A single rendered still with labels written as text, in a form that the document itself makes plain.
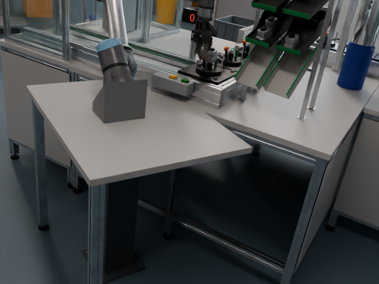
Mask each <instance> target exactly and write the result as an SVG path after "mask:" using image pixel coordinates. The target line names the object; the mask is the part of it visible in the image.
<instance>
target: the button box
mask: <svg viewBox="0 0 379 284"><path fill-rule="evenodd" d="M169 75H170V74H167V73H164V72H161V71H159V72H157V73H154V74H152V84H151V85H153V86H156V87H159V88H162V89H164V90H168V91H171V92H174V93H176V94H180V95H183V96H188V95H190V94H192V93H193V88H194V82H192V81H189V82H188V83H184V82H182V81H181V79H182V78H179V77H177V79H171V78H169Z"/></svg>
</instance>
